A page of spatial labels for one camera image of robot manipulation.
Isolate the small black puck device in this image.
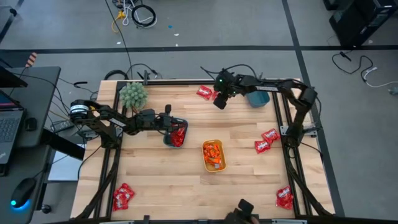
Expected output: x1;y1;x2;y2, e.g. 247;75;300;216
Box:
24;117;38;132

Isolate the black metal table frame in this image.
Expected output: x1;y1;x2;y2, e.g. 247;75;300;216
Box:
73;79;335;224

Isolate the white floor cable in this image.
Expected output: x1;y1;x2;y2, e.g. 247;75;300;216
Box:
121;0;156;29

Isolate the black equipment case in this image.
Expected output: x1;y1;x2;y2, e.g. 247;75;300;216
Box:
323;0;398;48

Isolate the grey metal mounting plate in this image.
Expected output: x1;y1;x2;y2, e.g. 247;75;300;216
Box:
279;124;295;137
77;128;101;140

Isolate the yellow plastic bin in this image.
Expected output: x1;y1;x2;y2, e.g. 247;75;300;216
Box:
201;139;228;173

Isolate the coiled black cable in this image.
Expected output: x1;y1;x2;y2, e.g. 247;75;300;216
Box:
131;4;157;29

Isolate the dark blue plastic bin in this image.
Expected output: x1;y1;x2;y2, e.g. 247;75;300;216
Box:
246;90;271;109

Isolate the long black cable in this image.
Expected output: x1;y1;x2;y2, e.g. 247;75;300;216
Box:
104;0;134;80

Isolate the black clamp with cable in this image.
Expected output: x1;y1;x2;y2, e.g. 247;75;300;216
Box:
125;63;163;81

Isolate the black monitor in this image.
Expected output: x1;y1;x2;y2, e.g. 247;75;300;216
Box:
0;66;29;89

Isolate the yellow power cable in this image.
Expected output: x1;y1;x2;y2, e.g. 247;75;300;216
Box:
111;10;126;34

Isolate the white cable with plug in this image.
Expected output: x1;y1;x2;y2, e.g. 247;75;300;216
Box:
360;65;398;89

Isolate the teal green plastic bin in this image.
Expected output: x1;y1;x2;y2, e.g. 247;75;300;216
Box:
162;117;189;149

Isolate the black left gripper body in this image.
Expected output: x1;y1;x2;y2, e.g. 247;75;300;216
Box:
138;105;187;144

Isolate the black computer mouse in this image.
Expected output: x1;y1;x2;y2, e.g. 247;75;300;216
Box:
10;177;37;209

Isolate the black desk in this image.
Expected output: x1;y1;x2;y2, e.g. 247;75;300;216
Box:
0;66;86;224

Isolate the black cable with plug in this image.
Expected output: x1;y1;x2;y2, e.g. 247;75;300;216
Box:
331;50;374;75

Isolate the green plant in white pot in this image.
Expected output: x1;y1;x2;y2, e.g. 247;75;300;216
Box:
119;81;149;110

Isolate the black headphone-shaped cable loop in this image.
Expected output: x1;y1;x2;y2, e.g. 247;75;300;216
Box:
103;69;129;81

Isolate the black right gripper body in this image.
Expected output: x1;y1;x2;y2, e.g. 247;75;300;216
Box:
213;69;246;110

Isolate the orange black striped object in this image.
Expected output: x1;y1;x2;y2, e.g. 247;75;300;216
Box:
24;52;39;68

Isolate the grey laptop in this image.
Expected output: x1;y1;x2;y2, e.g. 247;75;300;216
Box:
0;90;25;166

